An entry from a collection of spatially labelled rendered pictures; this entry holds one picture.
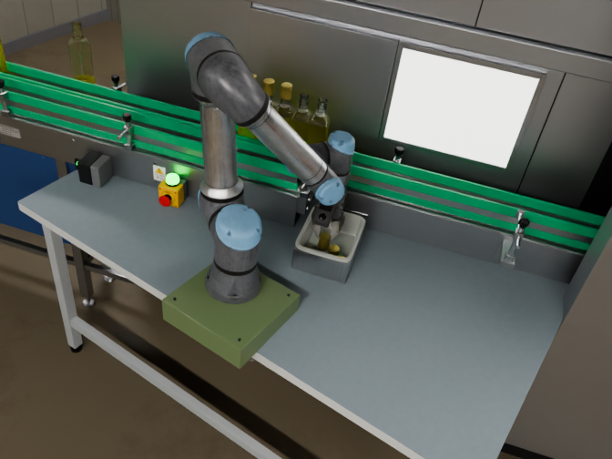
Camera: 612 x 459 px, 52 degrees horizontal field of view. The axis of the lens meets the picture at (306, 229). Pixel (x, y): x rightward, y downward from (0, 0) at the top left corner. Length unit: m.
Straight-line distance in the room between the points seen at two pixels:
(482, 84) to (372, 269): 0.64
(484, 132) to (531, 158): 0.18
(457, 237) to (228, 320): 0.80
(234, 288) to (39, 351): 1.23
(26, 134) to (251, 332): 1.15
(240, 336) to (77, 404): 1.06
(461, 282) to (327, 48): 0.83
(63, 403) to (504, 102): 1.85
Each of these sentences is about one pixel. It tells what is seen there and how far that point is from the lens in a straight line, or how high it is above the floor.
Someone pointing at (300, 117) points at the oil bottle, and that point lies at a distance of 1.95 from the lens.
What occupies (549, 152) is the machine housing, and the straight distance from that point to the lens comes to 2.09.
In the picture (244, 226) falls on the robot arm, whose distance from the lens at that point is 1.57.
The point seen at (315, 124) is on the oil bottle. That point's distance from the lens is 1.94.
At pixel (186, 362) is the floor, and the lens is 2.59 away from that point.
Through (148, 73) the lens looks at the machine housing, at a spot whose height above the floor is 1.00.
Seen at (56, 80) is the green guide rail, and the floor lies 0.94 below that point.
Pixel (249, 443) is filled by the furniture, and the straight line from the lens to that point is 2.16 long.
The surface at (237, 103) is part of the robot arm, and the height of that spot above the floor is 1.38.
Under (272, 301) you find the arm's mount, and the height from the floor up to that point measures 0.81.
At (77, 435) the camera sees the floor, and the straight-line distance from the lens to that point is 2.46.
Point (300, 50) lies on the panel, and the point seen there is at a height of 1.22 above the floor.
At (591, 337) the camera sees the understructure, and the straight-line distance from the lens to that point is 2.05.
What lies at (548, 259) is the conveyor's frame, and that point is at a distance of 2.06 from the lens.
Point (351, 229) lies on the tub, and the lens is 2.00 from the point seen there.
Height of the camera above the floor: 2.06
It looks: 40 degrees down
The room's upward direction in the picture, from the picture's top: 8 degrees clockwise
